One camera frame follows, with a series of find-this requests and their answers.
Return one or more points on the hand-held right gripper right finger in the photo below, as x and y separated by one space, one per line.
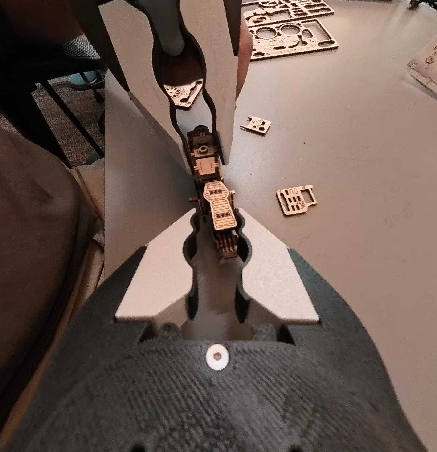
278 282

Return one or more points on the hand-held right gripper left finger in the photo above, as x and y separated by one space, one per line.
151 282

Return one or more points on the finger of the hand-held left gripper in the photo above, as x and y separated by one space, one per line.
218 70
133 53

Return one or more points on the wooden robot model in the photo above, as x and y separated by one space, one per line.
220 212

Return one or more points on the black metal desk leg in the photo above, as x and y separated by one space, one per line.
55 123

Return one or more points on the person's left hand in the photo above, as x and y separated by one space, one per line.
243 60

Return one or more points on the wooden puzzle sheet with gears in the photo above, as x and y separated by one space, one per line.
185 99

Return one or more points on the teal office chair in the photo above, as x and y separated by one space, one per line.
84 53

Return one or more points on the small wooden puzzle piece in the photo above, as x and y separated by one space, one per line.
259 126

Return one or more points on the slotted wooden puzzle piece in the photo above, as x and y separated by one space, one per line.
287 210

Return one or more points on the wooden puzzle sheet rectangular cutouts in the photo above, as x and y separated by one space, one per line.
331 44

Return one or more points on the person's leg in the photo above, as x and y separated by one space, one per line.
34 247

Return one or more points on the clear plastic packet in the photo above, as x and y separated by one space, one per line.
428 67

